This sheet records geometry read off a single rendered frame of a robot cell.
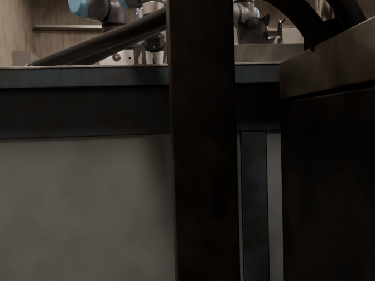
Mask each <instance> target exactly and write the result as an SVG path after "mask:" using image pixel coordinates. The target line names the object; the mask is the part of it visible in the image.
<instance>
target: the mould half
mask: <svg viewBox="0 0 375 281"><path fill-rule="evenodd" d="M282 38H283V39H282V41H281V43H280V44H242V45H239V43H238V35H237V28H236V26H234V57H235V62H283V61H285V60H287V59H289V58H291V57H293V56H295V55H297V54H299V53H301V52H303V51H304V38H303V36H302V34H301V33H300V31H299V30H298V29H297V28H296V27H295V26H282Z"/></svg>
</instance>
